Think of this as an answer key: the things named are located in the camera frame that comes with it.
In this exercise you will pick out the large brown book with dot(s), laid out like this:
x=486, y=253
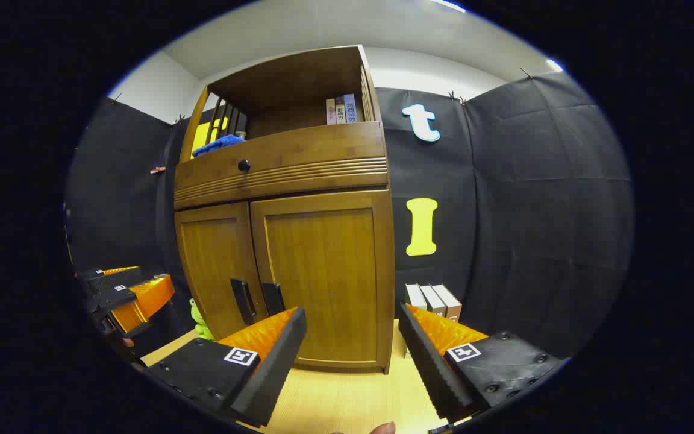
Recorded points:
x=450, y=304

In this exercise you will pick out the wooden cabinet door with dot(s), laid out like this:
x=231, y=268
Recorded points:
x=211, y=259
x=329, y=271

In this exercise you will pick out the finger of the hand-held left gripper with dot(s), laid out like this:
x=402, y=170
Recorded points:
x=148, y=298
x=109, y=280

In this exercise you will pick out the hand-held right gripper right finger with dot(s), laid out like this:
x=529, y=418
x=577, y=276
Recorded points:
x=431, y=361

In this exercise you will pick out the small white book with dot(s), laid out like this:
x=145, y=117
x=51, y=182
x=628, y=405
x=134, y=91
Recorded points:
x=330, y=112

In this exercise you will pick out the wooden cabinet drawer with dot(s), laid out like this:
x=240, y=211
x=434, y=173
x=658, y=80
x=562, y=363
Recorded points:
x=311, y=157

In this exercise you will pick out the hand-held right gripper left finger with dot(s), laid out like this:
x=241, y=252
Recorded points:
x=275, y=367

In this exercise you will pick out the black backdrop cloth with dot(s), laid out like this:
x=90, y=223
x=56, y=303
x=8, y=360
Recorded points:
x=534, y=211

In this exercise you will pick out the large grey book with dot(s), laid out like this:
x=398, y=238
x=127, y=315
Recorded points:
x=434, y=300

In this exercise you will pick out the brown clip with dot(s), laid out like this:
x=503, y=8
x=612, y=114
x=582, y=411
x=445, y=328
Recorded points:
x=157, y=170

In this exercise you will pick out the blue cloth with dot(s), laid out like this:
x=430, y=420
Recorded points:
x=217, y=145

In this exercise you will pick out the black drawer knob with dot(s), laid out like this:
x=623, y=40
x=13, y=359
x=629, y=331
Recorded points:
x=244, y=165

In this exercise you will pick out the large white book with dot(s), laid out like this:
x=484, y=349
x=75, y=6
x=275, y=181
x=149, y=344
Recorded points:
x=414, y=295

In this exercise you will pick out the small grey red book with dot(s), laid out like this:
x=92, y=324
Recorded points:
x=340, y=111

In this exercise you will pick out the green frog toy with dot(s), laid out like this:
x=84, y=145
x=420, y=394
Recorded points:
x=201, y=322

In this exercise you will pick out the wooden double-door shoe cabinet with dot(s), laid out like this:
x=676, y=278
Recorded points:
x=299, y=78

